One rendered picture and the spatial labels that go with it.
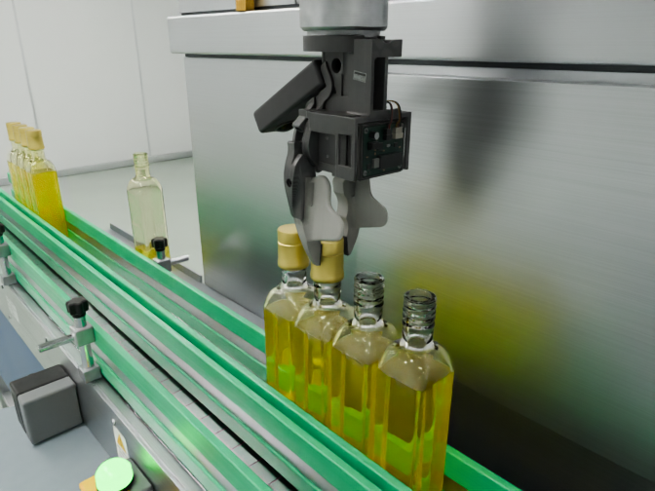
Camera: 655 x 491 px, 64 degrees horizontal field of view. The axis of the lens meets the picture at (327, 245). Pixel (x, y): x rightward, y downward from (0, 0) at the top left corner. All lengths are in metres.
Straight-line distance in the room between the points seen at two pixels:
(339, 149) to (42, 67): 5.95
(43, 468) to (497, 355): 0.69
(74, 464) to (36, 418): 0.10
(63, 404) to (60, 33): 5.62
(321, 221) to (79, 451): 0.62
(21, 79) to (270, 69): 5.54
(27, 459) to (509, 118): 0.84
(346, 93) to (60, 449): 0.74
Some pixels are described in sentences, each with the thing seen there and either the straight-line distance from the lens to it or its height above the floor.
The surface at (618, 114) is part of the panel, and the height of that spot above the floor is 1.30.
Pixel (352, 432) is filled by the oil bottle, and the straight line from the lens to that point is 0.57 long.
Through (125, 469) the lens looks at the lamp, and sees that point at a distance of 0.76.
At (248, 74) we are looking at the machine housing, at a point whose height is 1.31.
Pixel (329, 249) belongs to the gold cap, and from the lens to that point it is 0.52.
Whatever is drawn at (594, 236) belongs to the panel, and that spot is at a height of 1.19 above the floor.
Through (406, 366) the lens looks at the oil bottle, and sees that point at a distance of 0.49.
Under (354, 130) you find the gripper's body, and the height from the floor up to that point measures 1.29.
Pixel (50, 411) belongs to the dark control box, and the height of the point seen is 0.80.
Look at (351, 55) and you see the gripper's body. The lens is 0.46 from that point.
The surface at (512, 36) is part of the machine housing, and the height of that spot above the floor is 1.36.
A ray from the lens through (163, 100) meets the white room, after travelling 6.82.
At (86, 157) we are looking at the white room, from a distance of 6.52.
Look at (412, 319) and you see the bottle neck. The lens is 0.47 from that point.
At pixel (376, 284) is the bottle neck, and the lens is 0.50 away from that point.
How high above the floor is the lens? 1.35
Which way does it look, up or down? 21 degrees down
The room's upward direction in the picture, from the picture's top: straight up
